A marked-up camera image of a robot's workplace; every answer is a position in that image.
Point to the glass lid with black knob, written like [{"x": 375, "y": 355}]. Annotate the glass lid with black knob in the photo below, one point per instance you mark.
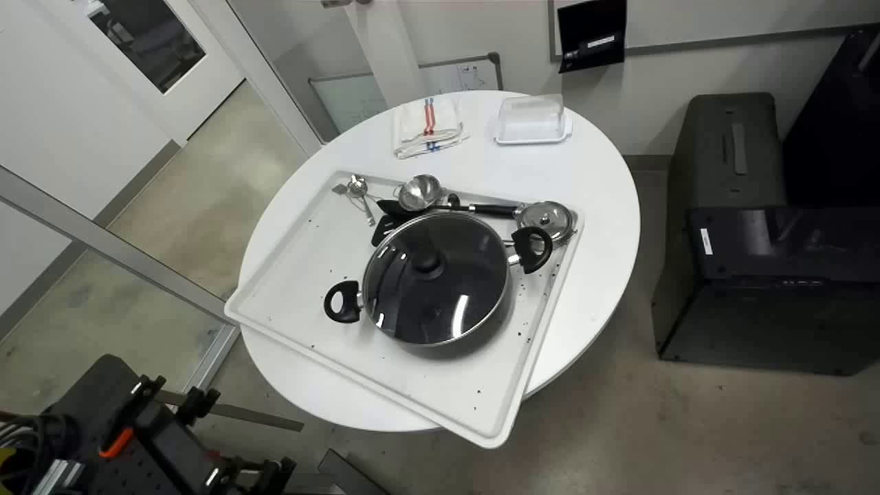
[{"x": 401, "y": 292}]

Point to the black cooking pot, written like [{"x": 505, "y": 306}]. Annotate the black cooking pot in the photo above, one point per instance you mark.
[{"x": 496, "y": 317}]

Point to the black plastic spatula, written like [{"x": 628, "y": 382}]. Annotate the black plastic spatula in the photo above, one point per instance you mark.
[{"x": 384, "y": 226}]

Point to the small steel spoon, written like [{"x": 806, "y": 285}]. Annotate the small steel spoon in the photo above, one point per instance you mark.
[{"x": 355, "y": 189}]

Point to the small steel cup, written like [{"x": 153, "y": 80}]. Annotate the small steel cup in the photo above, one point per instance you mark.
[{"x": 549, "y": 218}]

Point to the clear plastic packet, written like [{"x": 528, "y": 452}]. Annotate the clear plastic packet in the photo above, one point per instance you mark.
[{"x": 426, "y": 129}]

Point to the white rectangular tray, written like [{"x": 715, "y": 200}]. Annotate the white rectangular tray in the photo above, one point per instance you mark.
[{"x": 304, "y": 277}]

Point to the clear plastic container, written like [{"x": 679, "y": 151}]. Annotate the clear plastic container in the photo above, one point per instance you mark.
[{"x": 532, "y": 126}]

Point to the framed whiteboard panel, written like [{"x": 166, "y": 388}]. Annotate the framed whiteboard panel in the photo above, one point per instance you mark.
[{"x": 348, "y": 100}]

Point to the grey metal strip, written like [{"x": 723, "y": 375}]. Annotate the grey metal strip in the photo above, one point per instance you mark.
[{"x": 257, "y": 420}]

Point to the dark grey case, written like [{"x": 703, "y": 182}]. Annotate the dark grey case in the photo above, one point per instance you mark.
[{"x": 723, "y": 148}]

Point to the large black box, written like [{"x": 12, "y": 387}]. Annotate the large black box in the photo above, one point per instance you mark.
[{"x": 771, "y": 292}]

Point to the black equipment stand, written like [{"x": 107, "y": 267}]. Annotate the black equipment stand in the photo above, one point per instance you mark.
[{"x": 100, "y": 402}]

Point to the tall black panel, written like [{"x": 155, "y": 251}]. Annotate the tall black panel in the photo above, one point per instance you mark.
[{"x": 840, "y": 129}]

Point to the black wall sign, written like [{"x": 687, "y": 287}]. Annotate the black wall sign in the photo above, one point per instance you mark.
[{"x": 591, "y": 32}]

